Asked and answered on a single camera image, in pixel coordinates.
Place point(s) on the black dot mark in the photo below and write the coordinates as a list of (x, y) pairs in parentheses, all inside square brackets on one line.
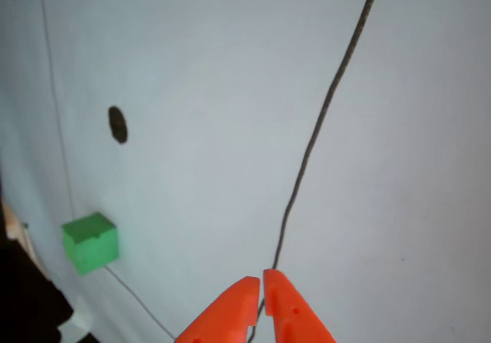
[(117, 125)]

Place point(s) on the white paper sheet, drawn lines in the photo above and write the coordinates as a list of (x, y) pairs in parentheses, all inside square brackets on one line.
[(230, 128)]

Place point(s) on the green block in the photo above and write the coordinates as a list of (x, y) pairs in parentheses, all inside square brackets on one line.
[(90, 245)]

